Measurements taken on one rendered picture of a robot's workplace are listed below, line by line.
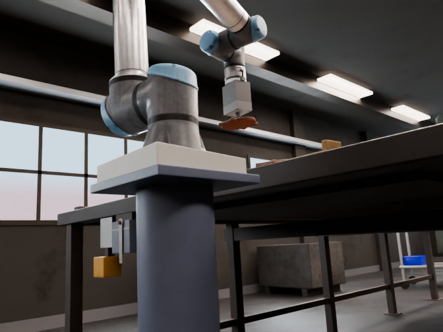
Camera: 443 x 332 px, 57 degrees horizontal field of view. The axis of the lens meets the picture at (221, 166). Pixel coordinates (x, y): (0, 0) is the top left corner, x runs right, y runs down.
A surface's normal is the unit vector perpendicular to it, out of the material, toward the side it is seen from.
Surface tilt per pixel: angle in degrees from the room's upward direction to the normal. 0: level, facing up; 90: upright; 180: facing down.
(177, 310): 90
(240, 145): 90
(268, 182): 90
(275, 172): 90
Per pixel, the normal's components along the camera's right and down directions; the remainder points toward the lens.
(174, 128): 0.14, -0.51
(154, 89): -0.58, -0.16
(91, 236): 0.68, -0.18
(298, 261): -0.76, -0.08
